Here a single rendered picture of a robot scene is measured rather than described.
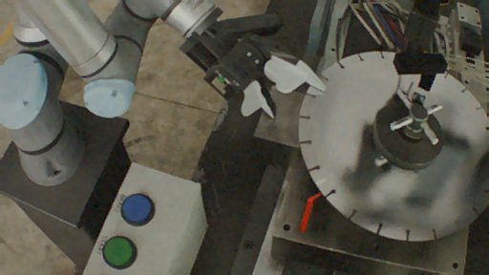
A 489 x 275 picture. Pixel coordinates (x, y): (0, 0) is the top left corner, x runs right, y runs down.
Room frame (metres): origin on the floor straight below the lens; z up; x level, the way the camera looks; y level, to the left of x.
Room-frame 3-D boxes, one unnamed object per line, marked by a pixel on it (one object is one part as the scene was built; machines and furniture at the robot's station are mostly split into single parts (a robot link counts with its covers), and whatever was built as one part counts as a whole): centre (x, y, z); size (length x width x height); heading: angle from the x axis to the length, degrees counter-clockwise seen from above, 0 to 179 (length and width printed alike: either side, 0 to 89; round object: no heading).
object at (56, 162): (0.45, 0.38, 0.80); 0.15 x 0.15 x 0.10
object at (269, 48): (0.48, -0.04, 0.97); 0.09 x 0.02 x 0.05; 57
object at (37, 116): (0.45, 0.38, 0.91); 0.13 x 0.12 x 0.14; 178
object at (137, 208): (0.26, 0.15, 0.90); 0.04 x 0.04 x 0.02
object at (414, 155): (0.35, -0.24, 0.96); 0.11 x 0.11 x 0.03
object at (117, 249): (0.19, 0.17, 0.90); 0.04 x 0.04 x 0.02
